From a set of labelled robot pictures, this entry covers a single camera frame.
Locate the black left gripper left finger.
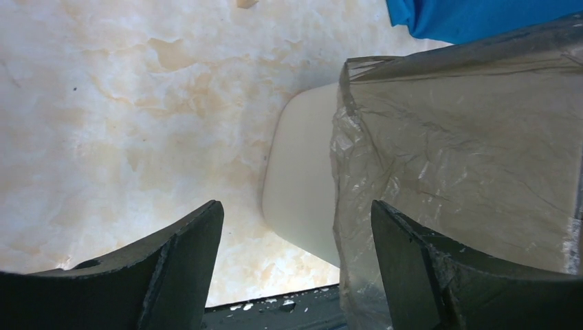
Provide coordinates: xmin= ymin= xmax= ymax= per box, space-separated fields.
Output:
xmin=1 ymin=200 xmax=224 ymax=329

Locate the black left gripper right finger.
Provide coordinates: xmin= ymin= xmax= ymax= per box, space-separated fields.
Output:
xmin=371 ymin=201 xmax=582 ymax=329

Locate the dark translucent trash bag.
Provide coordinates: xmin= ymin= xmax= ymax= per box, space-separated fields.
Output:
xmin=331 ymin=13 xmax=582 ymax=329

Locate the cream plastic trash bin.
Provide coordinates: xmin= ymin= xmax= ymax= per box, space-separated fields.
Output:
xmin=262 ymin=83 xmax=340 ymax=266

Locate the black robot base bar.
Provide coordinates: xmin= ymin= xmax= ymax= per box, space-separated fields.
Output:
xmin=201 ymin=285 xmax=348 ymax=330

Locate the blue t-shirt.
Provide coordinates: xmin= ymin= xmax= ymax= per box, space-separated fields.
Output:
xmin=386 ymin=0 xmax=582 ymax=44

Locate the wooden clothes rack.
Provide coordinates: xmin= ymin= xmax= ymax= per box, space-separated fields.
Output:
xmin=236 ymin=0 xmax=259 ymax=9

